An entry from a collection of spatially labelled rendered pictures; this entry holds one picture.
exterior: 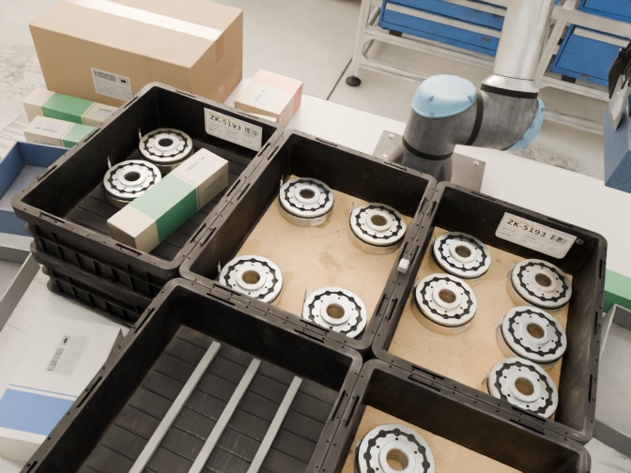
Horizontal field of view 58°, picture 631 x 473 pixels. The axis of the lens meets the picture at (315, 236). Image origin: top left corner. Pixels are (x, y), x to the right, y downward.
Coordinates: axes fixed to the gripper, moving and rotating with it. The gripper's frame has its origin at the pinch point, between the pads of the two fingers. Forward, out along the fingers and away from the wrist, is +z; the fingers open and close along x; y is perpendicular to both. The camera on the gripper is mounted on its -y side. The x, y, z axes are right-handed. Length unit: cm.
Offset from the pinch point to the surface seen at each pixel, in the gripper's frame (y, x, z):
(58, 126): 6, -109, 26
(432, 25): -165, -55, 69
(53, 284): 40, -85, 32
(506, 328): 25.2, -7.6, 25.0
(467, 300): 22.5, -14.4, 24.6
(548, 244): 5.6, -3.2, 23.4
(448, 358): 32.3, -15.0, 27.6
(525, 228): 5.5, -7.9, 21.3
